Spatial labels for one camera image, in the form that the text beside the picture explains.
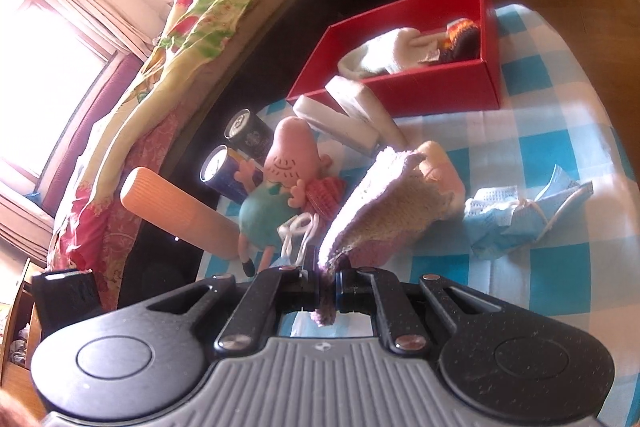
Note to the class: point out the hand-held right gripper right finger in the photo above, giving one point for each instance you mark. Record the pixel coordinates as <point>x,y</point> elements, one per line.
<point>345,289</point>

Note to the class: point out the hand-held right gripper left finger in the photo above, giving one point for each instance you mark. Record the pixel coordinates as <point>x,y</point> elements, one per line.
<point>300,289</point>

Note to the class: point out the purple towel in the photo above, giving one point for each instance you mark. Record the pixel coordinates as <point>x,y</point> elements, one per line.
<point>390,202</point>

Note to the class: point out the pink pig plush toy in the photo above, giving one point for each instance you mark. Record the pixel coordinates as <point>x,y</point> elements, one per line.
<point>287,157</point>

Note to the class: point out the red cardboard box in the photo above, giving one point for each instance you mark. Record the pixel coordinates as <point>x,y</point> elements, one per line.
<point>440,92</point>

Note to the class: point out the white soft cloth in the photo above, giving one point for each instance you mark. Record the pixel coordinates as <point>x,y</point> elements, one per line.
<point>385,52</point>

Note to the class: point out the wooden side cabinet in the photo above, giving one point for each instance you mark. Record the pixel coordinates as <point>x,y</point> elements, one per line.
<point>20,322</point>

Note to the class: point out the pink patterned bedsheet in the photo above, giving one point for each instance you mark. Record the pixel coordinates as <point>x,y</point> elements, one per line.
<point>125,227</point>

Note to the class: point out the blue drink can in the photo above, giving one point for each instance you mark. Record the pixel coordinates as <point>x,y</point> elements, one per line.
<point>225,174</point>

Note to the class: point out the orange ribbed cylinder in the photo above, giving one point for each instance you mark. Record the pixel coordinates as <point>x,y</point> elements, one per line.
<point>170,202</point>

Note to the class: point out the dark drink can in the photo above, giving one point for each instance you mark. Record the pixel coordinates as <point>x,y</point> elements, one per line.
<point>247,132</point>

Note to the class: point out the maroon window seat cushion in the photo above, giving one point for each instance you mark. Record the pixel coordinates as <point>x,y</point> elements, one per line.
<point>115,77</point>

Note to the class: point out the blue checkered tablecloth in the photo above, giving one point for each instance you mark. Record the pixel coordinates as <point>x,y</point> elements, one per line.
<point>540,132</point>

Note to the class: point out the colourful knitted sock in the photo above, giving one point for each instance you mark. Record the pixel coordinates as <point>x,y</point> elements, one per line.
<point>462,37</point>

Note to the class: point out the bed with floral blanket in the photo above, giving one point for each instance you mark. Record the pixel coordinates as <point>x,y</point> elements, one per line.
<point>200,22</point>

